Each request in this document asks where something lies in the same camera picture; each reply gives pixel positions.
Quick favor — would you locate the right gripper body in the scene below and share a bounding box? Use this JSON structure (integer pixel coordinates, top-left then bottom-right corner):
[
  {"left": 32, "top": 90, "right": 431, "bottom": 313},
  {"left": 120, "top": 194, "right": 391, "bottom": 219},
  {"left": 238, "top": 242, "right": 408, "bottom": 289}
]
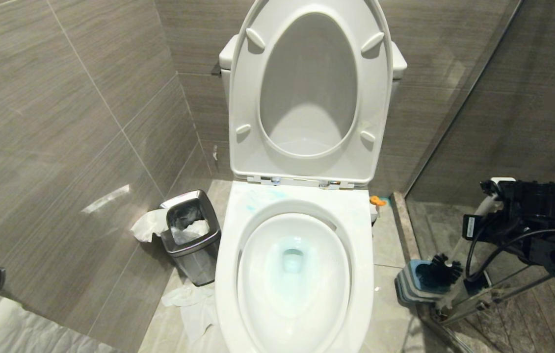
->
[{"left": 479, "top": 180, "right": 555, "bottom": 235}]

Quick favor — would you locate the black bristle toilet brush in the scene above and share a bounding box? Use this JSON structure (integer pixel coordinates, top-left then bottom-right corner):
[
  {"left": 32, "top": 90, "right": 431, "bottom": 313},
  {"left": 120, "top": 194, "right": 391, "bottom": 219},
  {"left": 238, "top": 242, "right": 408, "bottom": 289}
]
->
[{"left": 428, "top": 194, "right": 500, "bottom": 286}]

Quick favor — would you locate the blue grey brush holder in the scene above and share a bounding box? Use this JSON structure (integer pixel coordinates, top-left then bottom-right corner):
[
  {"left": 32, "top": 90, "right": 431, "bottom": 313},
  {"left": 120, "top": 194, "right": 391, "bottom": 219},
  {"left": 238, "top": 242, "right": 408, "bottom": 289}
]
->
[{"left": 395, "top": 259, "right": 456, "bottom": 305}]

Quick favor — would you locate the orange capped cleaner bottle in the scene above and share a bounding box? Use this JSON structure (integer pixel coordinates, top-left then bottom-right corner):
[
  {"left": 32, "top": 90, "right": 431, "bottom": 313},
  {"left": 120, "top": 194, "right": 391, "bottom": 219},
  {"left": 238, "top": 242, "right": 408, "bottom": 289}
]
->
[{"left": 369, "top": 195, "right": 387, "bottom": 226}]

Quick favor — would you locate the white toilet lid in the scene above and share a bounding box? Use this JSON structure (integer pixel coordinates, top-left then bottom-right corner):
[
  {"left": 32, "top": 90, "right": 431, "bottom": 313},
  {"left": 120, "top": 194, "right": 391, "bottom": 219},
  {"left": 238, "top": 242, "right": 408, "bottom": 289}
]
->
[{"left": 260, "top": 12, "right": 358, "bottom": 157}]

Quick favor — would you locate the white toilet bowl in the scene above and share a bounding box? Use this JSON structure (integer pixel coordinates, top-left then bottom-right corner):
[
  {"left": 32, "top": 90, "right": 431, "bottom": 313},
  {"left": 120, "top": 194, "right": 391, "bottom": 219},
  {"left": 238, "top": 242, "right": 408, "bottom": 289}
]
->
[{"left": 214, "top": 179, "right": 375, "bottom": 353}]

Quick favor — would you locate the white toilet seat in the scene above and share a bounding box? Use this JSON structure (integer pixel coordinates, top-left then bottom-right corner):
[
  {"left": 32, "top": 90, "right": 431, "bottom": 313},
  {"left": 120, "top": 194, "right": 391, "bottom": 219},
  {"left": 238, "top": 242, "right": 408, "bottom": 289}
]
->
[{"left": 228, "top": 0, "right": 394, "bottom": 188}]

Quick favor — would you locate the white toilet tank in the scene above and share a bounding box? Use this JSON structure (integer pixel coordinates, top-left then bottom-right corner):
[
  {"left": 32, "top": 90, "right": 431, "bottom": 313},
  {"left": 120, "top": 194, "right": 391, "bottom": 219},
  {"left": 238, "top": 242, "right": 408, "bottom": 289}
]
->
[{"left": 218, "top": 34, "right": 408, "bottom": 104}]

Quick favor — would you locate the glass shower door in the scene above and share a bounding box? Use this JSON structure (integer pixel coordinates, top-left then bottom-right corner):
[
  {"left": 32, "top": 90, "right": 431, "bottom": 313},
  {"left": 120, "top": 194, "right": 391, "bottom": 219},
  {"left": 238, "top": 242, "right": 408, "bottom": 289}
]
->
[{"left": 402, "top": 0, "right": 555, "bottom": 353}]

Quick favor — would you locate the stainless steel trash bin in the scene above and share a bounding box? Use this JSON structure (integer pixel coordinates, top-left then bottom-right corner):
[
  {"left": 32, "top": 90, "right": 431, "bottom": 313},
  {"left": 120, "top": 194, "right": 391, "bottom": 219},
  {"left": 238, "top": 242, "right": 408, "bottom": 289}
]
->
[{"left": 160, "top": 190, "right": 222, "bottom": 287}]

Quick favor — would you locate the crumpled white tissue paper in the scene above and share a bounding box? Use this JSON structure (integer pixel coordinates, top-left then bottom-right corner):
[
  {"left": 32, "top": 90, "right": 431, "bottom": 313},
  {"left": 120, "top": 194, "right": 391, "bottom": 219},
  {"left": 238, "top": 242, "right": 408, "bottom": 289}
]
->
[{"left": 161, "top": 283, "right": 219, "bottom": 344}]

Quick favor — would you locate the white bin liner bag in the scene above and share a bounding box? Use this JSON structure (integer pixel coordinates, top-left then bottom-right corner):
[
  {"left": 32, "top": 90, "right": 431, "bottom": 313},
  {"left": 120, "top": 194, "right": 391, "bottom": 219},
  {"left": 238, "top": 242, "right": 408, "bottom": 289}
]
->
[{"left": 131, "top": 206, "right": 211, "bottom": 245}]

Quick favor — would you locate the white paper sheet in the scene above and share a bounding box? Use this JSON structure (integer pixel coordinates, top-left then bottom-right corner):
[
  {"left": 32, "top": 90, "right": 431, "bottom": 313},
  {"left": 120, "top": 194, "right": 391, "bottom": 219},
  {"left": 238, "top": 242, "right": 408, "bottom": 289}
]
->
[{"left": 0, "top": 289, "right": 116, "bottom": 353}]

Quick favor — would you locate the black cable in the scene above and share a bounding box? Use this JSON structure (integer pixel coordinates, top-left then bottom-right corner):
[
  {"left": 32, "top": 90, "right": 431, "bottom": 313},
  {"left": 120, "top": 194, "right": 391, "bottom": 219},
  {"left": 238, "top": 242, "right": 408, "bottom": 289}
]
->
[{"left": 465, "top": 216, "right": 555, "bottom": 284}]

